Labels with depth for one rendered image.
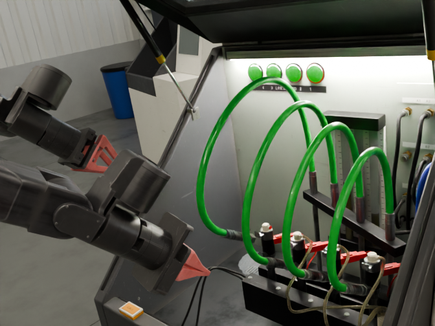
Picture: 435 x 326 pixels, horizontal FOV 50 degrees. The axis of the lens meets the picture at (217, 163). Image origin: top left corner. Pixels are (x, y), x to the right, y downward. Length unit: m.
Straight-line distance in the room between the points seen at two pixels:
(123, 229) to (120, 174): 0.07
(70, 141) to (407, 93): 0.69
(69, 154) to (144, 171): 0.27
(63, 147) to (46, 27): 6.83
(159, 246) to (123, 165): 0.12
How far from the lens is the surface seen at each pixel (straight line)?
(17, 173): 0.53
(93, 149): 0.81
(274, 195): 1.35
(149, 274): 0.65
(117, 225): 0.59
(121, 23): 8.20
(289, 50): 1.14
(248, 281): 1.07
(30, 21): 7.54
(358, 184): 0.98
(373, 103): 1.10
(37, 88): 0.82
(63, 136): 0.82
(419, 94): 1.06
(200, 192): 0.83
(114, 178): 0.57
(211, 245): 1.38
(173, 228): 0.65
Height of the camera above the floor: 1.60
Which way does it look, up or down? 20 degrees down
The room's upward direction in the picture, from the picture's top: 9 degrees counter-clockwise
